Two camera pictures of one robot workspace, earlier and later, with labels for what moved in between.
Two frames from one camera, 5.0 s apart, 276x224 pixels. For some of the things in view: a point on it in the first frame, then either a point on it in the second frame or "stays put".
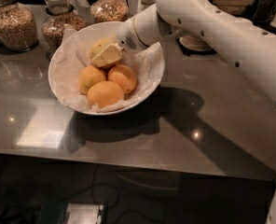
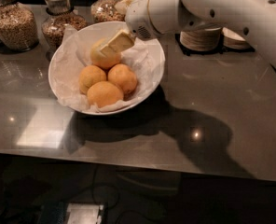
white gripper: (127, 36) to (140, 17)
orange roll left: (88, 76) stays put
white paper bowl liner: (73, 55) stays put
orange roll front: (104, 92) stays put
